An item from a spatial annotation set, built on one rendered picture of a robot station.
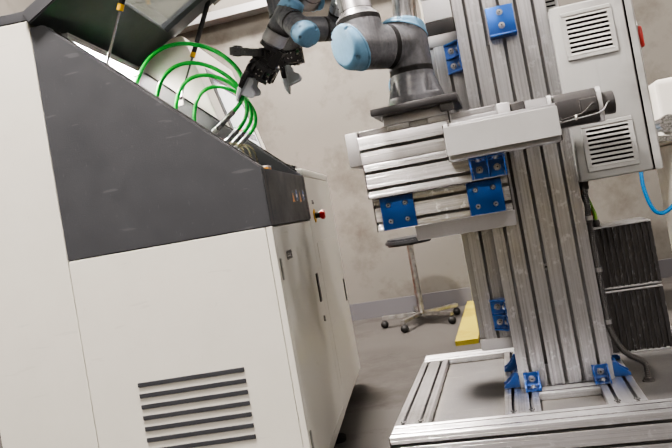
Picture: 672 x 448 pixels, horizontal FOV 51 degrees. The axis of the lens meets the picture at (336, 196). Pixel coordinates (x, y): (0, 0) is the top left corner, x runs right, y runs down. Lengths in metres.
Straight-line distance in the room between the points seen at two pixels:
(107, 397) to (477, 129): 1.22
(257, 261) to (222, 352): 0.26
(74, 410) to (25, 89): 0.90
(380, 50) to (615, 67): 0.62
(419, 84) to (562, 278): 0.66
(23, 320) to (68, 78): 0.68
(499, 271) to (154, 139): 1.03
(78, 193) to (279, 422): 0.83
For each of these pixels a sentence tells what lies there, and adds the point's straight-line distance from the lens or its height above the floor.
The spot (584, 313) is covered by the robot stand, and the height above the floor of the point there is 0.41.
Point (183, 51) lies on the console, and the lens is 2.73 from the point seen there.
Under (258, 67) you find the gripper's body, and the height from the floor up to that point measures 1.28.
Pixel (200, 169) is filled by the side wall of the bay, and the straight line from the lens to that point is 1.92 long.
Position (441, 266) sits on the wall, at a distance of 5.06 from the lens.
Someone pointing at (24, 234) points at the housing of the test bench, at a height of 0.89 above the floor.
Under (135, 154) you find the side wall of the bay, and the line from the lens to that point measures 1.98.
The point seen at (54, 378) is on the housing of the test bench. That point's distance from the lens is 2.14.
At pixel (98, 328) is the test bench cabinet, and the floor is 0.60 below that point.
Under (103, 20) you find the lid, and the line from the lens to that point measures 2.36.
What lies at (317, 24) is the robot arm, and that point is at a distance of 2.11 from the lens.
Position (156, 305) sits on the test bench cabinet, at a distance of 1.98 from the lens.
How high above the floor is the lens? 0.79
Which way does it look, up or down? 1 degrees up
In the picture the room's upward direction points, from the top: 10 degrees counter-clockwise
